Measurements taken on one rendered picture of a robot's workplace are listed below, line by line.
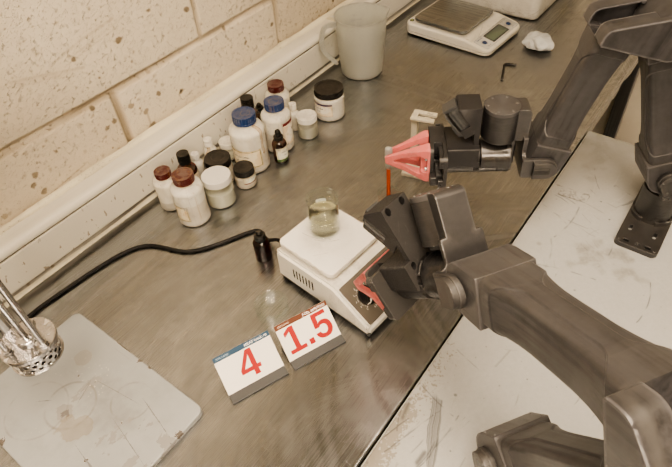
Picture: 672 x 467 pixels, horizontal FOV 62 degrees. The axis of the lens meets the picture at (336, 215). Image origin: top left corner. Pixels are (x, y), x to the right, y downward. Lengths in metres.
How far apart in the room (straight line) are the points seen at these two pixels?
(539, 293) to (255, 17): 0.97
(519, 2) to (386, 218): 1.18
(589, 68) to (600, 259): 0.34
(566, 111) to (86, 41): 0.78
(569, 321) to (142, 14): 0.88
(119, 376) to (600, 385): 0.69
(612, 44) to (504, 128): 0.19
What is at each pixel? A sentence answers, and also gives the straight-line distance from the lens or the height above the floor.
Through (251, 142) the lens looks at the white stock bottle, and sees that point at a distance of 1.13.
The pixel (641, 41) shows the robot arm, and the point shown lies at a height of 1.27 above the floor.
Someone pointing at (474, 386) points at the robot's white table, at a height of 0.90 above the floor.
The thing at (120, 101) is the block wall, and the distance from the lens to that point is 1.13.
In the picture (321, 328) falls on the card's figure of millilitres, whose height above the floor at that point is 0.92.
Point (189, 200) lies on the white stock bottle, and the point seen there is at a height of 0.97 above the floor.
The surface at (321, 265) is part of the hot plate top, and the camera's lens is 0.87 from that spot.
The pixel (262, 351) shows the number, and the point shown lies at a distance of 0.87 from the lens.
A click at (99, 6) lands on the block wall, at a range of 1.06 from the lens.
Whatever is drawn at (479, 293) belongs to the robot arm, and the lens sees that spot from 0.55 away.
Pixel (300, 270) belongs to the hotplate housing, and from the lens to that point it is 0.91.
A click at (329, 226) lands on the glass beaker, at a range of 0.89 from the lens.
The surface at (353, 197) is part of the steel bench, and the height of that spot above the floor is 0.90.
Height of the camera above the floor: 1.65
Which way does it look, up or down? 45 degrees down
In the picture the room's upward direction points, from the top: 5 degrees counter-clockwise
